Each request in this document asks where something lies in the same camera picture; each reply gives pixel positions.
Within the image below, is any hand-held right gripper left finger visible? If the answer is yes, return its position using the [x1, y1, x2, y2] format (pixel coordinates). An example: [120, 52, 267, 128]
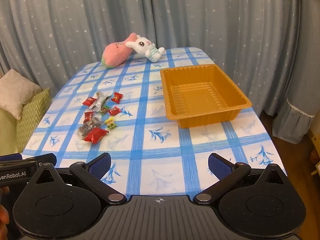
[30, 152, 127, 205]

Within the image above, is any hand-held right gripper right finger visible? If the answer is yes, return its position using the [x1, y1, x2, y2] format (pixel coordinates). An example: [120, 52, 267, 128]
[192, 152, 288, 205]

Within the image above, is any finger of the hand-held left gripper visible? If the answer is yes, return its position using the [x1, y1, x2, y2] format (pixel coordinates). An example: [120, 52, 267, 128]
[0, 152, 22, 159]
[21, 154, 57, 168]

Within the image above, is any large red candy packet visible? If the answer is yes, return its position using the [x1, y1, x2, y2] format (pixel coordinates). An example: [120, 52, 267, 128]
[84, 127, 109, 145]

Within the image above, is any pile of candies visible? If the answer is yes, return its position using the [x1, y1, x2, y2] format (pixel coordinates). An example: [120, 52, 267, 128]
[78, 91, 124, 145]

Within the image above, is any golden plastic tray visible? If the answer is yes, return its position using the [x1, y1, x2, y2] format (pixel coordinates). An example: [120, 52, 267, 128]
[160, 64, 252, 128]

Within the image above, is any person's left hand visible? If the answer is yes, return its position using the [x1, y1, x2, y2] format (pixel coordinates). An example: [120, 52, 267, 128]
[0, 204, 10, 240]

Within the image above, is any pale green sofa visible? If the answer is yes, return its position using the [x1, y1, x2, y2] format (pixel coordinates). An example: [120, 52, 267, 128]
[0, 107, 23, 157]

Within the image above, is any green zigzag cushion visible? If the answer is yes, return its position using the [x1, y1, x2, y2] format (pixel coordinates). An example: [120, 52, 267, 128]
[16, 87, 52, 153]

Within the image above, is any blue checked tablecloth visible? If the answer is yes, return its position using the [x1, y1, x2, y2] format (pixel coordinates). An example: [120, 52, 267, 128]
[21, 47, 287, 198]

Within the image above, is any beige pillow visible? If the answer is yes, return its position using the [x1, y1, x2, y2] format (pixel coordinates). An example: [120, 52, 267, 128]
[0, 69, 42, 120]

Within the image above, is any light wooden furniture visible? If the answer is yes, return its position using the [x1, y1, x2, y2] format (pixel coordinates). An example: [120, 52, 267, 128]
[309, 134, 320, 177]

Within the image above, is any pink plush toy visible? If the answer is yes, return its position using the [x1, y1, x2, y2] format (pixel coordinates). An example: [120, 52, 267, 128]
[102, 32, 139, 69]

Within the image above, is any white rabbit plush toy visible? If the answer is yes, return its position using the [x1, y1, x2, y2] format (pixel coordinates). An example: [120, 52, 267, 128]
[125, 35, 165, 63]

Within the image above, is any lace-trimmed grey cover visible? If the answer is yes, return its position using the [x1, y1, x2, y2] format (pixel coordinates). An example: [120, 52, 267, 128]
[260, 0, 320, 145]

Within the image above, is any grey star-print curtain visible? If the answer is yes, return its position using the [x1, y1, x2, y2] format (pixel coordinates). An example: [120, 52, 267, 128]
[0, 0, 303, 110]

